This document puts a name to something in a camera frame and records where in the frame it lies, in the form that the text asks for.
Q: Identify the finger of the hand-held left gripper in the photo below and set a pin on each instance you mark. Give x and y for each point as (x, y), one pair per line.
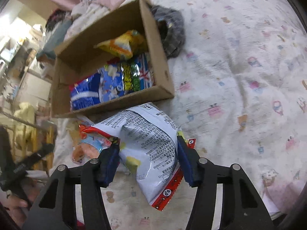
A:
(42, 151)

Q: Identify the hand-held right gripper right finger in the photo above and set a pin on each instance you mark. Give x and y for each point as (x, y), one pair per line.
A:
(188, 165)

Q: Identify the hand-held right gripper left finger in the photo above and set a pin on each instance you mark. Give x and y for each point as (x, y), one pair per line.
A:
(110, 167)

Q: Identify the blue snack packet white figures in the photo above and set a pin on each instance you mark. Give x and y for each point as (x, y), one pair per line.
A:
(115, 81)

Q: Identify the brown cardboard box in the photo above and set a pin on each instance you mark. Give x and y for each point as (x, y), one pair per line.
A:
(72, 60)

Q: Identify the yellow snack packet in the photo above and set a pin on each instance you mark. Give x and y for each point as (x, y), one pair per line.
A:
(120, 44)

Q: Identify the person's left hand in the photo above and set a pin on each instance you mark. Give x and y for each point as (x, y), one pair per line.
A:
(14, 202)

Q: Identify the wooden rack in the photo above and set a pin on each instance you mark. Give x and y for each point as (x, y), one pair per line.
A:
(36, 137)

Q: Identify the grey metal pole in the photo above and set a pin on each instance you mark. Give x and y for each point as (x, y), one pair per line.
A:
(24, 122)

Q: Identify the yellow quilted jacket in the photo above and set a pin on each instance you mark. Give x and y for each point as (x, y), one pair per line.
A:
(24, 112)

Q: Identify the white counter cabinet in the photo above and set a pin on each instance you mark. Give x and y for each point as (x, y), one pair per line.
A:
(36, 88)

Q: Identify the pink bed sheet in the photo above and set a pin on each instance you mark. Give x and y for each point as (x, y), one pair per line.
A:
(275, 194)

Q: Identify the dark plaid cloth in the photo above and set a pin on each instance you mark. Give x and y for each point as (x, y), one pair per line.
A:
(175, 36)

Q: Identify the pile of dark clothes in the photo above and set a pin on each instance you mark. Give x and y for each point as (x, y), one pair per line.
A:
(56, 16)

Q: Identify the white printed cloth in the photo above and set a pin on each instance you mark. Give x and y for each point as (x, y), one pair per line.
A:
(84, 9)

